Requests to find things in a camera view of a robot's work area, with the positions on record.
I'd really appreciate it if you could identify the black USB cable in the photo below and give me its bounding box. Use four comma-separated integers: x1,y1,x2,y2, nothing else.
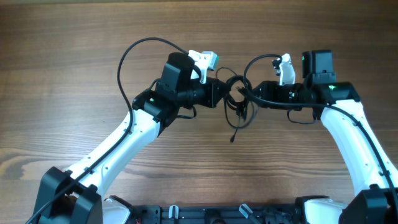
215,67,259,144

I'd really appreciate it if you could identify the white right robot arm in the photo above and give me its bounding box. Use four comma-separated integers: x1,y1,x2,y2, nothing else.
246,50,397,223

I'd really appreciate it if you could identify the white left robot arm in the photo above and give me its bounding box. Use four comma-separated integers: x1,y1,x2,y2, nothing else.
28,50,229,223

